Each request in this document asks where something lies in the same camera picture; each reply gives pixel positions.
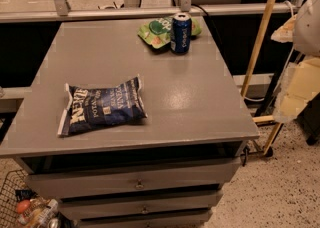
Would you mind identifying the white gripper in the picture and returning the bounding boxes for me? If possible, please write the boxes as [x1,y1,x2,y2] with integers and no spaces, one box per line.
[273,56,320,123]

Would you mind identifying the blue potato chip bag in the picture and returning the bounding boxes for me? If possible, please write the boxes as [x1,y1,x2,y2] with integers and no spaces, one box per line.
[57,76,147,137]

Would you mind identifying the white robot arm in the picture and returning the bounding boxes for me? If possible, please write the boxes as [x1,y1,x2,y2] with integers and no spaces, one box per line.
[271,0,320,123]

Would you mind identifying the green snack bag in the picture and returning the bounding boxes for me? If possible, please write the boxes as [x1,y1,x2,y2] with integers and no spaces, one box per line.
[138,16,201,49]

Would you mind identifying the top grey drawer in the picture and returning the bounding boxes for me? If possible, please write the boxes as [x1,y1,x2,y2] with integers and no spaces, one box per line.
[25,157,241,199]

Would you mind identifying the grey drawer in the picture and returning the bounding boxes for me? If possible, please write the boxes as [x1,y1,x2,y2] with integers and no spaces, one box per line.
[25,157,241,199]
[78,209,212,228]
[59,190,222,220]

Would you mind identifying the blue soda can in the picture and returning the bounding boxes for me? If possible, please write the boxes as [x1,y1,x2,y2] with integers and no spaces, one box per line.
[170,13,192,54]

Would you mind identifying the grey drawer cabinet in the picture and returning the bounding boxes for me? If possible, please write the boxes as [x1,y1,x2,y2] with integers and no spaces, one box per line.
[1,20,258,228]

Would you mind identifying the middle grey drawer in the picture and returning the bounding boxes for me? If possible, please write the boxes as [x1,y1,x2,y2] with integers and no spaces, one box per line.
[59,190,222,220]

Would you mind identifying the bottom grey drawer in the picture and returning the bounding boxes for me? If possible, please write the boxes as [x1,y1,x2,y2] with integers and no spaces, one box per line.
[78,209,212,228]

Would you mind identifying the snack packets in basket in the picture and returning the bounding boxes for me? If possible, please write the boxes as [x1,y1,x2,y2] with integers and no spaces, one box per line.
[16,198,58,228]

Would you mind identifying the orange fruit in basket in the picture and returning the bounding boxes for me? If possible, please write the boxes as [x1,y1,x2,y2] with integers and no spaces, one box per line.
[16,200,31,214]

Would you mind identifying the yellow wooden frame cart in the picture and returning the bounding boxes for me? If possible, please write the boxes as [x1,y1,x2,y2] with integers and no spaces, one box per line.
[240,0,283,157]

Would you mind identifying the black cable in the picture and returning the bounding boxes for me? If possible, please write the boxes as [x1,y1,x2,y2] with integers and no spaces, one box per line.
[191,3,231,70]

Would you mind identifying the metal railing frame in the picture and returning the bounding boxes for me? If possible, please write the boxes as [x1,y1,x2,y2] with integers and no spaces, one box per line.
[0,3,266,23]

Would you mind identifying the black wire basket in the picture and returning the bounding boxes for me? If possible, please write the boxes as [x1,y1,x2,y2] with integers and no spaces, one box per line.
[0,170,62,228]

